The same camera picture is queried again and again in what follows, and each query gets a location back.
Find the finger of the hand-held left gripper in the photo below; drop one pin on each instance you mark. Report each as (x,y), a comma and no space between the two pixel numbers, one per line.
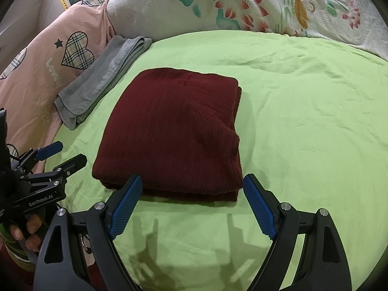
(72,162)
(50,150)

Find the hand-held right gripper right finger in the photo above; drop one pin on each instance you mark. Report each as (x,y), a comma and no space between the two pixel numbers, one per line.
(260,209)

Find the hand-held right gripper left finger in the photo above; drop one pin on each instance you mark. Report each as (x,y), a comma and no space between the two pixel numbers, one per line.
(127,207)

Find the dark red hooded sweater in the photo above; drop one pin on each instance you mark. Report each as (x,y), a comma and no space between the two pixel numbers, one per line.
(172,133)

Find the person's left hand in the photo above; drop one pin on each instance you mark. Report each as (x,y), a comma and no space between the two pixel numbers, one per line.
(30,227)

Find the pink pillow with plaid hearts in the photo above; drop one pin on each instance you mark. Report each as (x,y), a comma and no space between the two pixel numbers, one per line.
(33,85)

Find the grey folded towel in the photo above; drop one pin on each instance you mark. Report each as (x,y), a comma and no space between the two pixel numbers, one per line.
(100,78)

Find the light green bed sheet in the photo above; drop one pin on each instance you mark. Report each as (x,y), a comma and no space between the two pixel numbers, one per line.
(303,112)

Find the white floral blanket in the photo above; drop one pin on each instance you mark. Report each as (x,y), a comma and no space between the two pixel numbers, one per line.
(212,3)

